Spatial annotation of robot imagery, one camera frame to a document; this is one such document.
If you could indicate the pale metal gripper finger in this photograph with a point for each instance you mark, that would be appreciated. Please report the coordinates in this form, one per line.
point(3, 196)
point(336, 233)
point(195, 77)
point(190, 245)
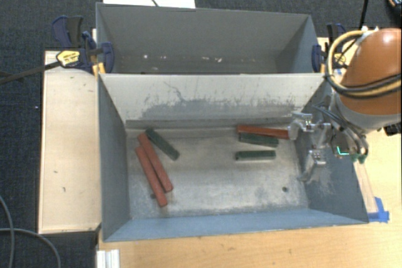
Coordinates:
point(302, 126)
point(317, 158)

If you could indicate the red-brown flat block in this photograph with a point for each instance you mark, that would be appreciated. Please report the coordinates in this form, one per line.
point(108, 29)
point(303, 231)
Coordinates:
point(262, 131)
point(150, 177)
point(155, 163)

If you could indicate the black cylinder on white bracket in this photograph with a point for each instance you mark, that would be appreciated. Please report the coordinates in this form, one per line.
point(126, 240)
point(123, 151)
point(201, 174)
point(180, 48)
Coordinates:
point(393, 129)

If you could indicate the pale wood flat board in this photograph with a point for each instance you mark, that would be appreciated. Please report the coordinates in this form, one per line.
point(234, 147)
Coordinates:
point(70, 150)

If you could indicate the dark green flat block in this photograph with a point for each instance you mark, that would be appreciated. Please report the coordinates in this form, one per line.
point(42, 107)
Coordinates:
point(256, 155)
point(259, 140)
point(162, 144)

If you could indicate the grey metal bin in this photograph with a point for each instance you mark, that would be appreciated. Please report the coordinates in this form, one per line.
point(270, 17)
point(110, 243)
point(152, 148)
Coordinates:
point(213, 185)

